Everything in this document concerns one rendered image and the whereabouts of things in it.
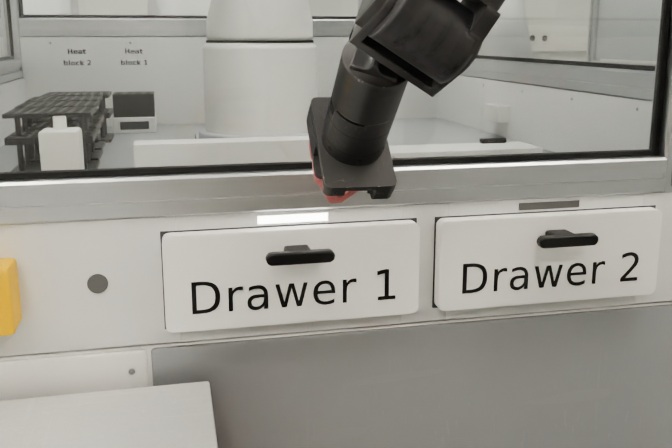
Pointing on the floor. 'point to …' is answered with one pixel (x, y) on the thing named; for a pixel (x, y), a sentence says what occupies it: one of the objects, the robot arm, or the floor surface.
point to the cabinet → (407, 381)
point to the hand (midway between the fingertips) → (336, 196)
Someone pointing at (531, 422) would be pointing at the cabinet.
